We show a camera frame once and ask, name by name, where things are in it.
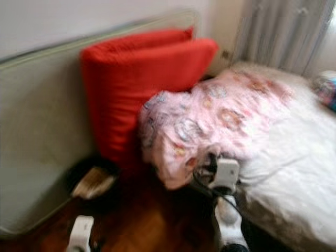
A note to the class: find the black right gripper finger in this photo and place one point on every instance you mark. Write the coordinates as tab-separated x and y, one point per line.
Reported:
209	159

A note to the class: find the pink cartoon blanket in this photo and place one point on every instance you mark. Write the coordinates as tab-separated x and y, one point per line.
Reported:
215	118

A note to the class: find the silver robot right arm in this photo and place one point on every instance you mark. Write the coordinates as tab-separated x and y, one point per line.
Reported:
230	220

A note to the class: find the beige floral bed sheet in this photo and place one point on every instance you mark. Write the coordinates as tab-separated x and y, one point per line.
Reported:
289	173

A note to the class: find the red folded futon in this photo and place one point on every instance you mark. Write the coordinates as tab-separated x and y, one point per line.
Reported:
131	97

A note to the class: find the brown cardboard box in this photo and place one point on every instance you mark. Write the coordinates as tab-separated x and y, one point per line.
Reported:
93	184

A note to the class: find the black waste bin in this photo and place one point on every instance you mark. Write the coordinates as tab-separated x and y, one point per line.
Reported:
79	164

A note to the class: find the blue red striped bolster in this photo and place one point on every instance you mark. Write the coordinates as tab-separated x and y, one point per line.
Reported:
326	92

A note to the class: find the grey pleated curtain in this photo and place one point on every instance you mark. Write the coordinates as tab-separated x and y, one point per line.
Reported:
278	31

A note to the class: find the white quilted mattress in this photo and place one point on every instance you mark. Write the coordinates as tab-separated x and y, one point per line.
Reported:
42	131

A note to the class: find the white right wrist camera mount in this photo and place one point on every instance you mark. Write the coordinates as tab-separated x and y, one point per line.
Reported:
227	173

